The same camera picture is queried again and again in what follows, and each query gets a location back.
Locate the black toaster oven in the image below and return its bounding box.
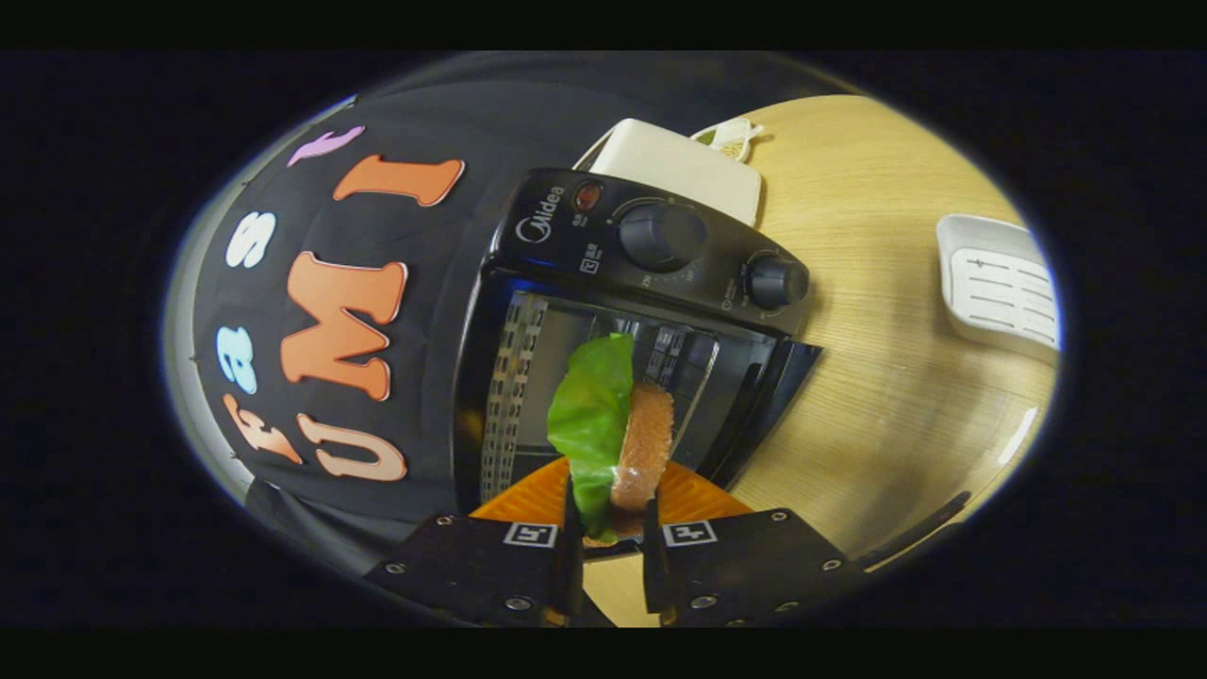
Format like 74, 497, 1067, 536
453, 168, 1043, 574

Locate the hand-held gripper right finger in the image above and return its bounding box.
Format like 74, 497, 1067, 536
641, 460, 864, 628

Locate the lettuce sandwich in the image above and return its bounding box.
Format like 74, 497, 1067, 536
547, 332, 676, 546

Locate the white divided snack dish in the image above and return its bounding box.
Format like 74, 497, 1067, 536
693, 118, 765, 163

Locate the white pop-up toaster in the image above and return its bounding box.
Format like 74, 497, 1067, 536
575, 118, 763, 227

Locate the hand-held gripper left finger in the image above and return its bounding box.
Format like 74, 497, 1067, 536
363, 457, 586, 628

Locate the white rectangular tray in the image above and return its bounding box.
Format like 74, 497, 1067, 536
936, 214, 1062, 364

